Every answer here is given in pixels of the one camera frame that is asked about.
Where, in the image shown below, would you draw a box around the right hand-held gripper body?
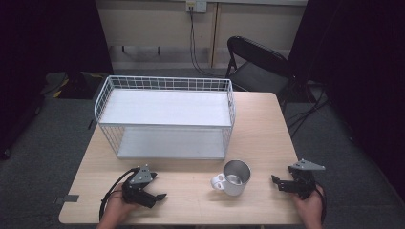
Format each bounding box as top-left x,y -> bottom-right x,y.
288,158 -> 327,200

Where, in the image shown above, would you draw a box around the steel cup with white handle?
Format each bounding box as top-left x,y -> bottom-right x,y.
210,159 -> 252,198

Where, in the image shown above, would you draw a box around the black curtain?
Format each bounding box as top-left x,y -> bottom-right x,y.
0,0 -> 115,160
287,0 -> 405,204

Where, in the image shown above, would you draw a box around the person's right hand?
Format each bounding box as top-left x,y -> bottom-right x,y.
290,185 -> 326,223

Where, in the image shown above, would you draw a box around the black floor cables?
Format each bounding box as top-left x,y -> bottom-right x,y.
285,83 -> 333,138

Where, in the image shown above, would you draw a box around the black folding chair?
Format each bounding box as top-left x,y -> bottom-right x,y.
224,35 -> 308,104

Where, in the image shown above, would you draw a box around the white wire shelf rack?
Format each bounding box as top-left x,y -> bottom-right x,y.
94,74 -> 237,161

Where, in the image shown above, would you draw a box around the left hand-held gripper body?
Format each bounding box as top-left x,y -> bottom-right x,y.
121,164 -> 159,209

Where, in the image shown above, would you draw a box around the person's left hand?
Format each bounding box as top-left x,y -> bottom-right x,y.
105,183 -> 141,221

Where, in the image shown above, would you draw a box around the white wall socket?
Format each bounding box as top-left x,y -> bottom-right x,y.
185,0 -> 208,14

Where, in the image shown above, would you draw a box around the black wall cable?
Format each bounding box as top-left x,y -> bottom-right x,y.
188,6 -> 227,78

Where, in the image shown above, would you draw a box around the grey floor tape strip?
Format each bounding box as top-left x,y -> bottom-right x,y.
53,194 -> 80,205

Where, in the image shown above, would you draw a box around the dark stand base yellow tape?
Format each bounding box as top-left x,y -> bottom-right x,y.
39,71 -> 108,100

